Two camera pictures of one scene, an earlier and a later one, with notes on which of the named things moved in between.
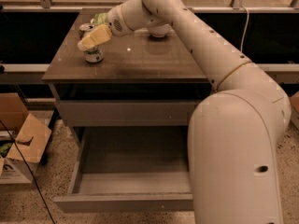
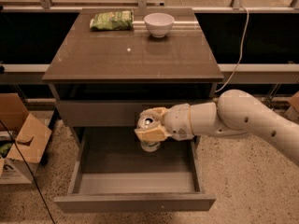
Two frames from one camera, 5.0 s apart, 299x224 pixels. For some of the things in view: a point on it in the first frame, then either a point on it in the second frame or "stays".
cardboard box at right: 294,103 stays
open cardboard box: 22,140 stays
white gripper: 116,22 -> 177,121
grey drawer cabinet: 131,112 stays
